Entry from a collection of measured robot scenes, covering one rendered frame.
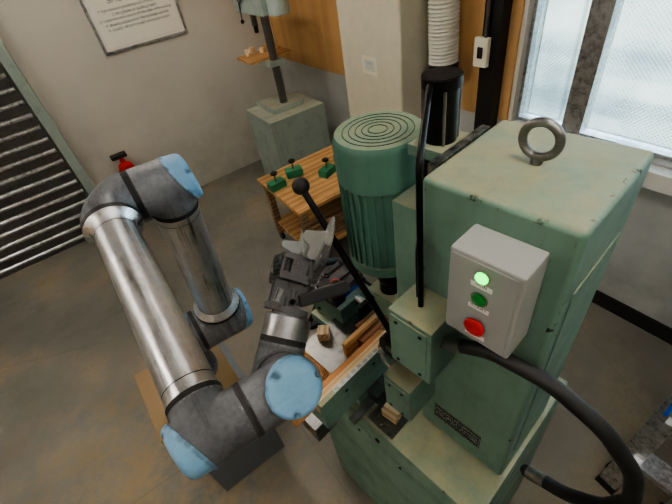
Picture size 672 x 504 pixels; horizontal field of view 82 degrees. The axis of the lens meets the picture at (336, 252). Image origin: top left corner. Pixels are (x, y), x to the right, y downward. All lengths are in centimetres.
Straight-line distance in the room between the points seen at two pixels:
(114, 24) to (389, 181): 309
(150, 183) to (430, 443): 90
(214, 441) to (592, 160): 64
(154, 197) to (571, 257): 80
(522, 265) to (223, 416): 45
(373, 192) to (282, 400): 38
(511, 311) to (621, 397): 176
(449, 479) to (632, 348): 157
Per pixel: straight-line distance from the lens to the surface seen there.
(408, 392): 84
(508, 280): 50
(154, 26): 367
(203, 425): 63
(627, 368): 237
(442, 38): 224
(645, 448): 180
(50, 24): 358
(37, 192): 379
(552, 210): 52
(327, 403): 99
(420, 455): 109
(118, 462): 236
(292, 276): 75
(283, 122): 311
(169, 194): 96
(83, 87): 363
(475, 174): 58
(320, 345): 114
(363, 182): 72
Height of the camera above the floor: 182
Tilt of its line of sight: 41 degrees down
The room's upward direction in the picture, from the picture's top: 11 degrees counter-clockwise
